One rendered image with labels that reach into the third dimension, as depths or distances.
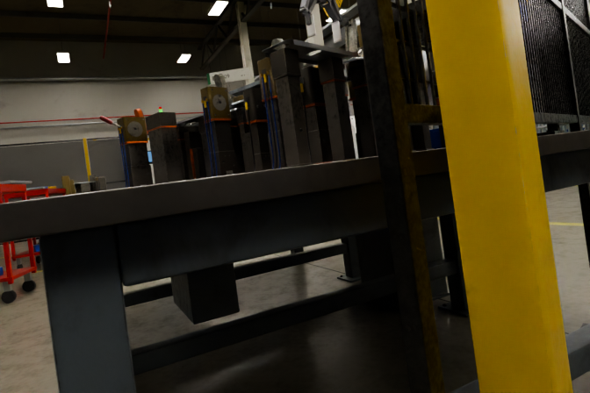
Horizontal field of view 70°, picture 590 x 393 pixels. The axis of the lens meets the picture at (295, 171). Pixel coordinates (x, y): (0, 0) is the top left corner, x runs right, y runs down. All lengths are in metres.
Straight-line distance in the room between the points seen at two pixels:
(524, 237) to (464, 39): 0.28
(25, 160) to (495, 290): 9.12
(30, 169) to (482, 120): 9.08
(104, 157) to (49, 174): 1.02
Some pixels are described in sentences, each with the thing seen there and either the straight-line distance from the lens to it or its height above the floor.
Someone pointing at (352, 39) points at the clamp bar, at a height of 1.14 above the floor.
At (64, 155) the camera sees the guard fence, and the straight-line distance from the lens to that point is 9.40.
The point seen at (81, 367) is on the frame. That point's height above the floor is 0.50.
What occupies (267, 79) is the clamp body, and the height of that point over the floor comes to 0.98.
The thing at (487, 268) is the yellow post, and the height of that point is 0.52.
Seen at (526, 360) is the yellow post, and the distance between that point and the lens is 0.68.
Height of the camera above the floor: 0.69
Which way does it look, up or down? level
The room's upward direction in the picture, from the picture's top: 8 degrees counter-clockwise
